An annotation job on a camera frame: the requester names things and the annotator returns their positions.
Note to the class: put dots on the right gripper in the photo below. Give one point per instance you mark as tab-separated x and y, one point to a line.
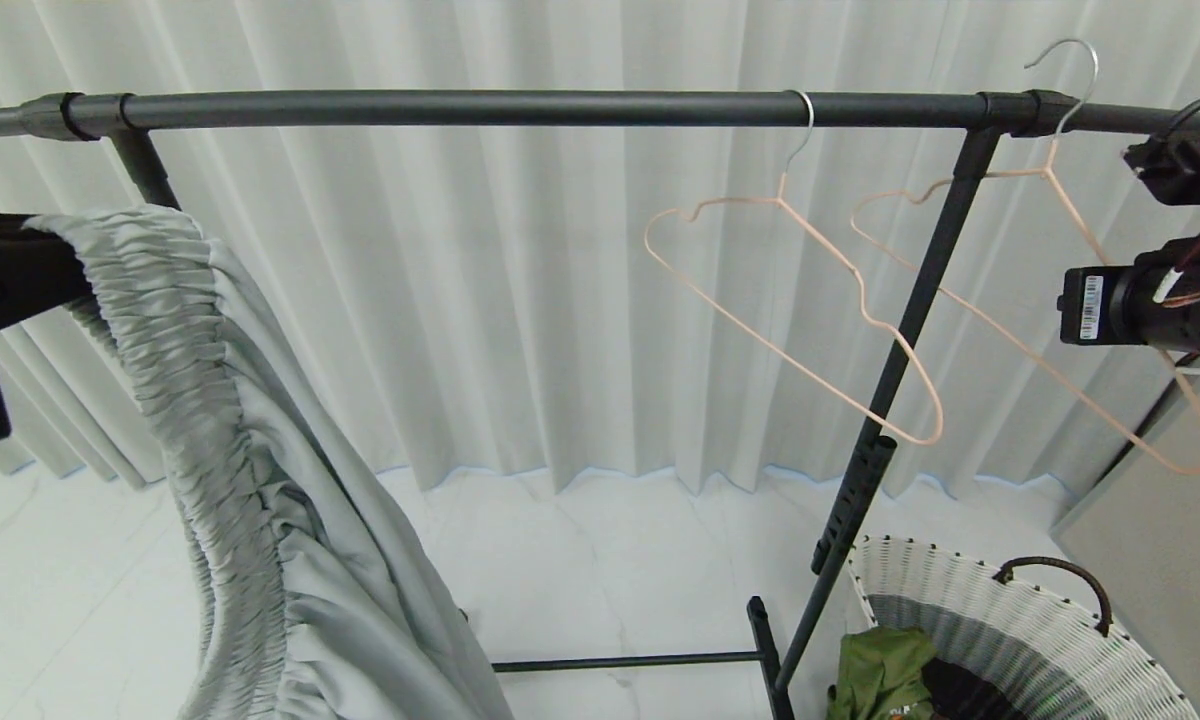
1125	300

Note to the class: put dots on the pink clothes hanger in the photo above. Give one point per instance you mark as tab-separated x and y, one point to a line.
780	190
1048	165

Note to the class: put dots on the pale grey shorts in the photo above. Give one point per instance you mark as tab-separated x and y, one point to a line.
290	560

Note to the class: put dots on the white laundry basket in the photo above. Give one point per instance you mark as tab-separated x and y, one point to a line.
1040	630

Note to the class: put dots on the black clothes rack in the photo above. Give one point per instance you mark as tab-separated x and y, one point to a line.
460	105

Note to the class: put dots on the black garment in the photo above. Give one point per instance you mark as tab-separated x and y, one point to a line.
970	695

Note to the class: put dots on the green long-sleeved shirt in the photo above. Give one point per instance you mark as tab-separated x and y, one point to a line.
880	670

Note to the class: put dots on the white curtain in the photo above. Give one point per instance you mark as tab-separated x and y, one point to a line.
520	280

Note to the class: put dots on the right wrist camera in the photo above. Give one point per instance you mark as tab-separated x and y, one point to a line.
1185	170

